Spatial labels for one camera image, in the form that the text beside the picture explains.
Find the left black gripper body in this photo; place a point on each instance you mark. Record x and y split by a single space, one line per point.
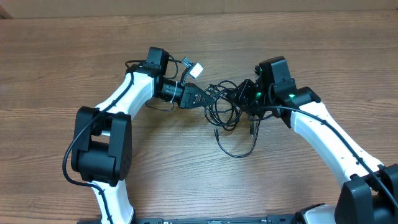
186 95

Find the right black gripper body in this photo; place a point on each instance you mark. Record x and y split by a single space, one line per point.
252 101

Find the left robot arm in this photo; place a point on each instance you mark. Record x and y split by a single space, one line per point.
101 149

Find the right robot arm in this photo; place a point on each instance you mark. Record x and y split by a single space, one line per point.
368 187

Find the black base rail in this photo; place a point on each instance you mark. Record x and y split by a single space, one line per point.
242 220

